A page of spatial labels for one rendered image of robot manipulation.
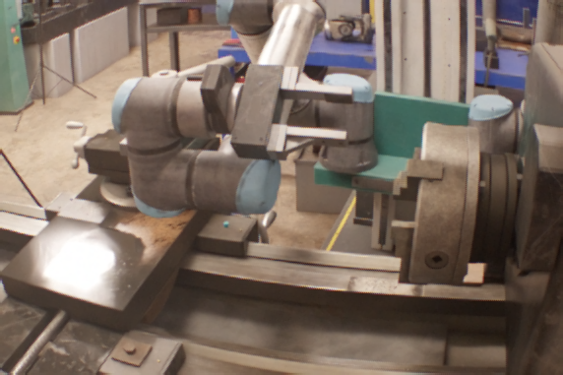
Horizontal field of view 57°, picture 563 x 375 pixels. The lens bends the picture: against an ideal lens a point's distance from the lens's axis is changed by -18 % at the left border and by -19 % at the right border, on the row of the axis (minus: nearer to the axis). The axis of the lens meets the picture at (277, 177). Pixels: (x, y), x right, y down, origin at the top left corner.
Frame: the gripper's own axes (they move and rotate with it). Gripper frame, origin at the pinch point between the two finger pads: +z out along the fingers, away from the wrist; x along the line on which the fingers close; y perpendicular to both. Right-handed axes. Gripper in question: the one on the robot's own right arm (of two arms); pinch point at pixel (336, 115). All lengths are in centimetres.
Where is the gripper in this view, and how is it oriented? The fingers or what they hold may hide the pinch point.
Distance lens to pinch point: 84.9
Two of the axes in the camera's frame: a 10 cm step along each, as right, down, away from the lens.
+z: 9.6, 0.9, -2.5
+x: -1.8, 9.1, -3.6
